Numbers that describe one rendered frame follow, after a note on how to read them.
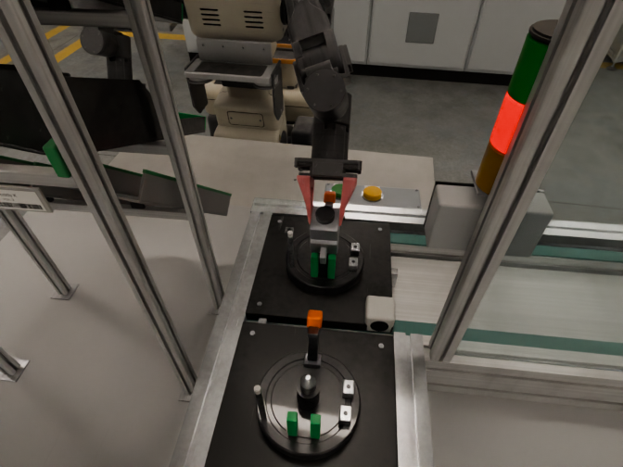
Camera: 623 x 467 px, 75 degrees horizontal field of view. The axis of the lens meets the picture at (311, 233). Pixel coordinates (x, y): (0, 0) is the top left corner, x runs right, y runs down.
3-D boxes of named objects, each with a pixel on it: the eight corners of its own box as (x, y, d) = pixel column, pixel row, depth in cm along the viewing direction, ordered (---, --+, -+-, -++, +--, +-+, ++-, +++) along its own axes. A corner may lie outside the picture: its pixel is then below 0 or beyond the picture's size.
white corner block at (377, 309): (364, 308, 69) (366, 294, 66) (391, 310, 69) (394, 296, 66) (363, 332, 66) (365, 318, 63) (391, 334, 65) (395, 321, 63)
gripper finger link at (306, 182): (340, 226, 60) (345, 163, 60) (293, 223, 61) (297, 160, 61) (341, 226, 67) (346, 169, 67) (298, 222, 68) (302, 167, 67)
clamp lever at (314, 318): (306, 353, 58) (308, 309, 55) (320, 354, 58) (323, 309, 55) (303, 371, 55) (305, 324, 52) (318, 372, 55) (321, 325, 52)
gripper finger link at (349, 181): (353, 227, 60) (358, 164, 60) (306, 224, 61) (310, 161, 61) (353, 226, 67) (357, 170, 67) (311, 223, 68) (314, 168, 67)
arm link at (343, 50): (347, 48, 64) (296, 67, 66) (339, 11, 53) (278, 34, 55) (366, 120, 64) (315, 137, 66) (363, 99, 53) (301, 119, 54)
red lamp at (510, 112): (485, 129, 41) (501, 82, 38) (536, 132, 41) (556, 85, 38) (495, 157, 38) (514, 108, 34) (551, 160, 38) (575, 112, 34)
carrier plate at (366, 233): (272, 220, 84) (271, 213, 83) (388, 230, 82) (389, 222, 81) (246, 320, 67) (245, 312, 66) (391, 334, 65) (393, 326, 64)
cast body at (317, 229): (314, 220, 70) (312, 195, 64) (340, 222, 70) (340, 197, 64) (309, 263, 66) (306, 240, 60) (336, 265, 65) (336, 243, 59)
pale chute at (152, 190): (168, 204, 82) (171, 182, 82) (227, 216, 80) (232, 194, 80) (55, 185, 55) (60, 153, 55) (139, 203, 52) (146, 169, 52)
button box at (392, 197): (324, 202, 96) (325, 181, 92) (414, 208, 94) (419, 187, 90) (322, 222, 91) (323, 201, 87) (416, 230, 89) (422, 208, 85)
